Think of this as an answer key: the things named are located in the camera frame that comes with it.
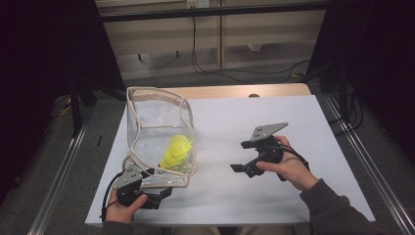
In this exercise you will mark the clear plastic bag beige trim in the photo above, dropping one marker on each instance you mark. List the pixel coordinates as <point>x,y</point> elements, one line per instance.
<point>153,130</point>

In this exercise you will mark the small black cabinet bracket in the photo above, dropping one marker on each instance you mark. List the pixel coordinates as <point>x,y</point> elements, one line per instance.
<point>139,57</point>

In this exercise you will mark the black horizontal bar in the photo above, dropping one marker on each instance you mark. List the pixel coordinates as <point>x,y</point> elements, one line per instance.
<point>212,12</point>

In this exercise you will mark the dark round table grommet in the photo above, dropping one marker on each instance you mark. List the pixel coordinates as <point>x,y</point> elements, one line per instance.
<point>253,96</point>

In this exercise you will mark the small black strip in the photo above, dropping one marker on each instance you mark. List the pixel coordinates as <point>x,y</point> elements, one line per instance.
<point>99,141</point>

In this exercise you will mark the black metal stand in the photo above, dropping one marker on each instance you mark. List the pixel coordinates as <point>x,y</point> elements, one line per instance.
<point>343,91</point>
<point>76,114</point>

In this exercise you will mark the person's left hand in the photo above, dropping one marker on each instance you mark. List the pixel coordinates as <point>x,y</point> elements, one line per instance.
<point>121,213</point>

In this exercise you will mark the aluminium floor rail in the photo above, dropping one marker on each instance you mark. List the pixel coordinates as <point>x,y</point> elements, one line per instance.
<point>387,196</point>
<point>55,192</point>

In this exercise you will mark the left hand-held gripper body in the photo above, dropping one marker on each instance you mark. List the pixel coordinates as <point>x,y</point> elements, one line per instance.
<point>129,178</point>

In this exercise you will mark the light wooden cabinet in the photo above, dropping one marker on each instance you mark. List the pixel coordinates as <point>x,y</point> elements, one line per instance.
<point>261,29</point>

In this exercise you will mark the person's right hand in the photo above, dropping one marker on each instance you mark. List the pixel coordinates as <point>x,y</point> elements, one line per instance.
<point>293,171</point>

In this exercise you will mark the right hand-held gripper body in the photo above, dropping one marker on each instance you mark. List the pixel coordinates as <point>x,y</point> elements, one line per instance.
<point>269,147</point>

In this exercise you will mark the dark curtain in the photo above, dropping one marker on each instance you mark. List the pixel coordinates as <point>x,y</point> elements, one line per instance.
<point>385,49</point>
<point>32,65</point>

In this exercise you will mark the white power outlet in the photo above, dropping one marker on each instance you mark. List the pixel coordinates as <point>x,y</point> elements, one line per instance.
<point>197,3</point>

